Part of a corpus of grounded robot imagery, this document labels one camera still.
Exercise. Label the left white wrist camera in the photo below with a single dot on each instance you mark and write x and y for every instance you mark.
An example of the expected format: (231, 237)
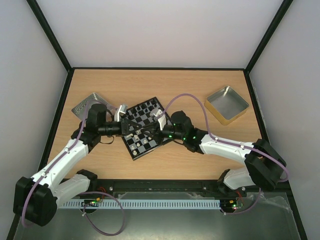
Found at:
(120, 112)

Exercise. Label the silver embossed tin lid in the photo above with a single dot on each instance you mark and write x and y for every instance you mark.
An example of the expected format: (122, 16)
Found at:
(93, 98)

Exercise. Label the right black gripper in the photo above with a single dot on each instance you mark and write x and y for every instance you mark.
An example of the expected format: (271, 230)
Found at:
(158, 129)

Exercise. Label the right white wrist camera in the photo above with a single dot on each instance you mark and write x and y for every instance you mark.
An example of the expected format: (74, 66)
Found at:
(159, 116)

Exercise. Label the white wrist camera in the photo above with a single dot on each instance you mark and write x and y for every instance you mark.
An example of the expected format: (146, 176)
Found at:
(120, 112)
(159, 116)

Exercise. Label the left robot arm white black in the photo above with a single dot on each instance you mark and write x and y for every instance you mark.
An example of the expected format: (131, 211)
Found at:
(93, 126)

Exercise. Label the light blue slotted cable duct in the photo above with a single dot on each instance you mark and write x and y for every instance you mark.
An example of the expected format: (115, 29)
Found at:
(146, 204)

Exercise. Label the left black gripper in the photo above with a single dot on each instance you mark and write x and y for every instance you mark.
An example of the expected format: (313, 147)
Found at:
(125, 127)

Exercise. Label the gold square tin box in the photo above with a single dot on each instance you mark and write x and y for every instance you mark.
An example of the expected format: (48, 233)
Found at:
(226, 105)

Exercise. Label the black silver chess board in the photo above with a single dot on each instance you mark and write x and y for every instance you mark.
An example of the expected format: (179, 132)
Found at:
(139, 142)

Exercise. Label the black aluminium frame rail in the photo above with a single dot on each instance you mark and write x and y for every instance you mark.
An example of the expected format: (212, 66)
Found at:
(160, 186)

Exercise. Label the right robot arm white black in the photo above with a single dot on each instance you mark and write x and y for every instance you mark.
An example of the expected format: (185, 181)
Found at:
(262, 165)

